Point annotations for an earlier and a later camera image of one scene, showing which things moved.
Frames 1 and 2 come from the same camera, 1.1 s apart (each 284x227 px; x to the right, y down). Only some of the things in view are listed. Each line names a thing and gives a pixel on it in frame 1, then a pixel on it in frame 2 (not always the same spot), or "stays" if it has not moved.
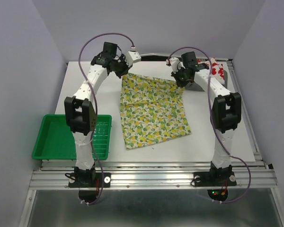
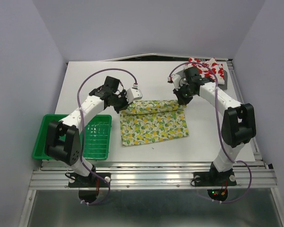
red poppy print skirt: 217,72 stays
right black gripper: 180,82 to 181,100
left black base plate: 88,179 stays
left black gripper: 126,67 to 122,93
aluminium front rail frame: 54,175 stays
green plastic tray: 55,140 stays
